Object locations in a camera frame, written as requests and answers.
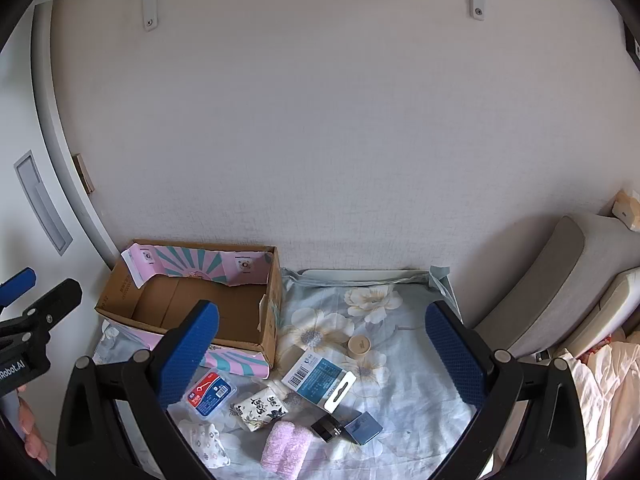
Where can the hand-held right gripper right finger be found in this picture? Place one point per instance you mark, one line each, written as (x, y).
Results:
(455, 355)

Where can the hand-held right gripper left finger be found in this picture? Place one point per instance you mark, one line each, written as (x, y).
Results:
(190, 355)

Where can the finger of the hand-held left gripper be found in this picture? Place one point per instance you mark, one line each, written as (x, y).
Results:
(55, 302)
(17, 284)

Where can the blue lidded plastic box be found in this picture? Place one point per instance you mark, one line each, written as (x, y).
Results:
(210, 392)

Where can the pink teal cardboard box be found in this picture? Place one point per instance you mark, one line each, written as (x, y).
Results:
(165, 300)

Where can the white ink-print tissue pack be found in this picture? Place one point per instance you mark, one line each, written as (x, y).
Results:
(260, 407)

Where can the white crinkled packet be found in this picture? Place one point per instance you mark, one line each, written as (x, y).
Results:
(205, 442)

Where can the small round beige jar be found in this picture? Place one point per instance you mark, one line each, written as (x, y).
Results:
(359, 345)

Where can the small blue box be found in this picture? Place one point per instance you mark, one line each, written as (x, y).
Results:
(367, 427)

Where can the blue white card package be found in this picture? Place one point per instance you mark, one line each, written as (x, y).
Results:
(315, 375)

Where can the pink towel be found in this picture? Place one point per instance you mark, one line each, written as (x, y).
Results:
(287, 450)

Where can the small black box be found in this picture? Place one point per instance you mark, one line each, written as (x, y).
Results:
(327, 427)

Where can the person's left hand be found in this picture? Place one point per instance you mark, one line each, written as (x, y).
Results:
(32, 427)

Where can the floral bed sheet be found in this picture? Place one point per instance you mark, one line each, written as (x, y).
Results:
(400, 395)

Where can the grey cushion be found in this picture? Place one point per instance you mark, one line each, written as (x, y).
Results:
(545, 280)

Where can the white bed board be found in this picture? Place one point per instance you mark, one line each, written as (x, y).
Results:
(365, 273)

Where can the pale pink quilt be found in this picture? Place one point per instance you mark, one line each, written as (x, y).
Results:
(610, 405)

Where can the beige cushion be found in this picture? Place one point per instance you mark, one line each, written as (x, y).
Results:
(612, 305)

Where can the white wardrobe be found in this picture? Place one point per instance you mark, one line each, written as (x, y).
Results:
(45, 110)

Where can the beige tissue box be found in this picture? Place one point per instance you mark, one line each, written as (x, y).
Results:
(627, 210)

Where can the dark picture frame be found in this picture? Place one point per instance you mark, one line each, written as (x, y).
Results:
(632, 42)

